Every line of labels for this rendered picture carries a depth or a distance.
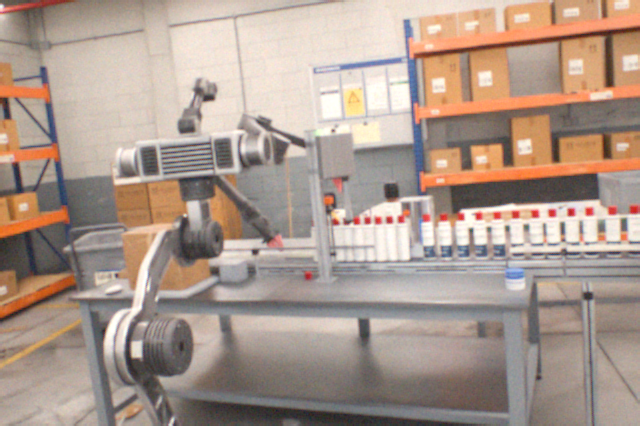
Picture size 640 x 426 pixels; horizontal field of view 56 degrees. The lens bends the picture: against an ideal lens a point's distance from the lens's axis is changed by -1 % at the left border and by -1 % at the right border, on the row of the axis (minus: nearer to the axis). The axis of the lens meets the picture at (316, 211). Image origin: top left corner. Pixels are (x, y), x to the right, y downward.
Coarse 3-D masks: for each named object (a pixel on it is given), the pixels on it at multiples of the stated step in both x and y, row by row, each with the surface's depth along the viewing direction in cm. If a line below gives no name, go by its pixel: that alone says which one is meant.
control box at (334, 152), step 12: (348, 132) 266; (324, 144) 259; (336, 144) 262; (348, 144) 266; (324, 156) 259; (336, 156) 263; (348, 156) 266; (324, 168) 260; (336, 168) 263; (348, 168) 267
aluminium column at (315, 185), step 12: (312, 132) 260; (312, 156) 262; (312, 168) 264; (312, 180) 264; (312, 192) 265; (312, 204) 266; (324, 216) 268; (324, 228) 267; (324, 240) 267; (324, 252) 267; (324, 264) 268; (324, 276) 270
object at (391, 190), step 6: (384, 186) 329; (390, 186) 327; (396, 186) 327; (384, 192) 330; (390, 192) 327; (396, 192) 328; (390, 198) 328; (396, 198) 329; (384, 204) 331; (390, 204) 328; (396, 204) 328; (390, 210) 328; (396, 210) 328; (396, 216) 328
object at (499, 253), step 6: (498, 216) 252; (492, 222) 253; (498, 222) 251; (492, 228) 253; (498, 228) 251; (492, 234) 254; (498, 234) 252; (492, 240) 254; (498, 240) 252; (504, 240) 253; (498, 246) 253; (504, 246) 253; (498, 252) 253; (504, 252) 253; (498, 258) 253; (504, 258) 253
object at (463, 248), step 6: (462, 216) 257; (456, 222) 259; (462, 222) 257; (456, 228) 259; (462, 228) 257; (462, 234) 257; (468, 234) 259; (462, 240) 258; (468, 240) 259; (462, 246) 258; (468, 246) 259; (462, 252) 259; (468, 252) 259; (462, 258) 259; (468, 258) 259
